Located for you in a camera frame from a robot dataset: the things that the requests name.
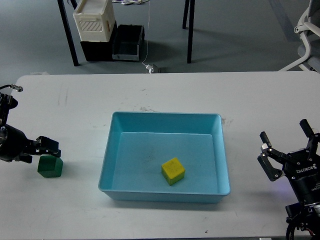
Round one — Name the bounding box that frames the yellow block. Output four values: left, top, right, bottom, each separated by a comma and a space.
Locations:
161, 157, 186, 186

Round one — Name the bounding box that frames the black open storage bin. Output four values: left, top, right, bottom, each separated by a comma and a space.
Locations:
112, 24, 145, 61

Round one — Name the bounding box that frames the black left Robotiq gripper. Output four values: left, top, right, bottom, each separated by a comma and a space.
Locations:
0, 124, 62, 164

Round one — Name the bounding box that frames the light blue plastic box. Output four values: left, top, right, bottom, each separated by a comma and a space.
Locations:
98, 111, 231, 203

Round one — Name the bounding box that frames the white hanging cable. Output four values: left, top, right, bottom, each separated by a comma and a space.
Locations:
142, 0, 152, 66

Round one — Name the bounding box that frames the cream plastic crate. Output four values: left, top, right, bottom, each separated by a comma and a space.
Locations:
73, 0, 116, 42

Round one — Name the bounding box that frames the white power adapter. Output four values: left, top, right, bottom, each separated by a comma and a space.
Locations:
145, 64, 161, 74

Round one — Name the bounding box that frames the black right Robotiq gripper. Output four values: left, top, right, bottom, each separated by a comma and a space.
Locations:
257, 119, 320, 207

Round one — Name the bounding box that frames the white office chair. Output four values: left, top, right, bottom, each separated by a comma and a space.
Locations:
280, 0, 320, 73

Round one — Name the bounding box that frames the black table legs right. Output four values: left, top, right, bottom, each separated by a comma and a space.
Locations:
182, 0, 195, 64

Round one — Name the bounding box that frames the black crate under cream crate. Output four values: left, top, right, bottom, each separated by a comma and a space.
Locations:
80, 22, 118, 62

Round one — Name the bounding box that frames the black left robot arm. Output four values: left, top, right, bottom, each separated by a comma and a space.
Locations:
0, 93, 62, 164

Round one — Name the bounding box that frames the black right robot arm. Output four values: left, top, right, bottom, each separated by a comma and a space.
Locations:
257, 119, 320, 240

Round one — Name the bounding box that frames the black table leg left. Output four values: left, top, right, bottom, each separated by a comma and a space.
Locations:
57, 0, 80, 67

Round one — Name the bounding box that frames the green block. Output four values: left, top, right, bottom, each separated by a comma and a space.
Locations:
37, 155, 64, 178

